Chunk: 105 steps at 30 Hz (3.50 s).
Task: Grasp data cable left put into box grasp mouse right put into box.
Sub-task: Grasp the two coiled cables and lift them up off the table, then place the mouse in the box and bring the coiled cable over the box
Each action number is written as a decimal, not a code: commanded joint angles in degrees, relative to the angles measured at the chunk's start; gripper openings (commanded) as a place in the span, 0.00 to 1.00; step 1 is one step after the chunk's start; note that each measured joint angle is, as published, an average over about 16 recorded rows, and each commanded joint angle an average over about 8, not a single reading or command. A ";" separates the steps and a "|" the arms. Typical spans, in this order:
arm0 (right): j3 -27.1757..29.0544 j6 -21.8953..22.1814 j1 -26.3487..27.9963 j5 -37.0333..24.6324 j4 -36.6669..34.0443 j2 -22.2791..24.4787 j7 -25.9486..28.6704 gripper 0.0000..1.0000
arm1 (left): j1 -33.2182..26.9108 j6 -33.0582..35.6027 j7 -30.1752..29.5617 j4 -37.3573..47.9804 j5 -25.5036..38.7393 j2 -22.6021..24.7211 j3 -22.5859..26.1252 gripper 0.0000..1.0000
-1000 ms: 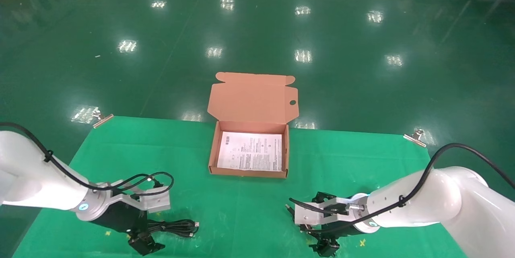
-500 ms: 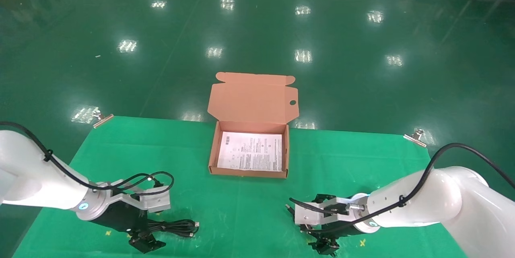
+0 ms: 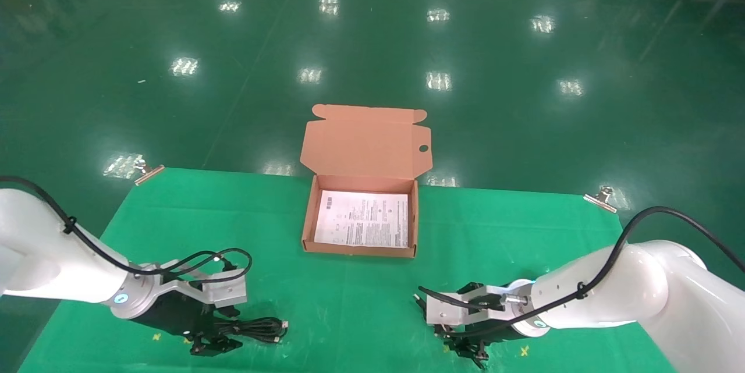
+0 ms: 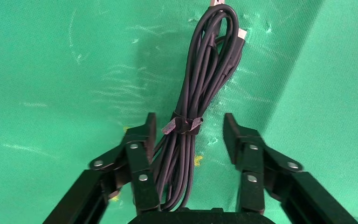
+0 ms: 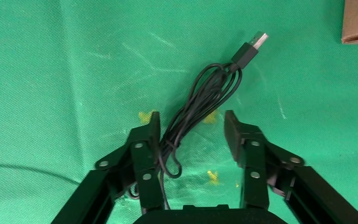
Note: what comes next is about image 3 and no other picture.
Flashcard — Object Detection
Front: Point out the white printed instruction sheet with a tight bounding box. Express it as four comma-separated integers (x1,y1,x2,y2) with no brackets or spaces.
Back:
314,189,410,250

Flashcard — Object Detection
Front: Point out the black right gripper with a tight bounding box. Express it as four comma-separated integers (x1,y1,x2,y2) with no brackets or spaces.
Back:
439,316,526,370

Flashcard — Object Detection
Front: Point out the open brown cardboard box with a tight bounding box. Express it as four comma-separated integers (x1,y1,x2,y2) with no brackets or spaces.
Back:
299,104,435,259

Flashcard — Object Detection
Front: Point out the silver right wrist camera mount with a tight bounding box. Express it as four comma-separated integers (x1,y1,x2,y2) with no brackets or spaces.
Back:
426,283,534,328

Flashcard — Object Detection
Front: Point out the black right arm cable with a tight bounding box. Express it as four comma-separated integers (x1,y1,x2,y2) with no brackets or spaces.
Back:
417,205,745,340

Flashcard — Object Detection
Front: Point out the metal cloth clamp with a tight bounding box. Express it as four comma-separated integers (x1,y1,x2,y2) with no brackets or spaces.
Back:
134,164,166,187
583,185,618,213

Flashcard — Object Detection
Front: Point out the green table cloth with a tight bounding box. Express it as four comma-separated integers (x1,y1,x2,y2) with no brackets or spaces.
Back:
17,167,679,373

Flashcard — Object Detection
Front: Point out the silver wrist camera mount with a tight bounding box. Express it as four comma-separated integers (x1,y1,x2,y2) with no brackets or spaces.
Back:
139,261,249,311
426,283,534,328

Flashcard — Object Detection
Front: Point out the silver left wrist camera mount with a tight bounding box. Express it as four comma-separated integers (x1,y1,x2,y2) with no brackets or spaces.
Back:
139,261,249,311

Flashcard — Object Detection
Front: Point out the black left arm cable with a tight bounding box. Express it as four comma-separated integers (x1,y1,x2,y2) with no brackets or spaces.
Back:
0,176,254,282

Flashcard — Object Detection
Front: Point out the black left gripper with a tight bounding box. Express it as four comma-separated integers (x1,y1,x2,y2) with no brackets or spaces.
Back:
136,291,244,358

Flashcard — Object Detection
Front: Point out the black data cable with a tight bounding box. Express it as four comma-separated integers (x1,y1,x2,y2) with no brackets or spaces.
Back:
214,316,290,345

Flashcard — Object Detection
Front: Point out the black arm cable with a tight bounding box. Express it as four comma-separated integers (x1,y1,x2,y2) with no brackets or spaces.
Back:
417,205,745,340
0,176,254,282

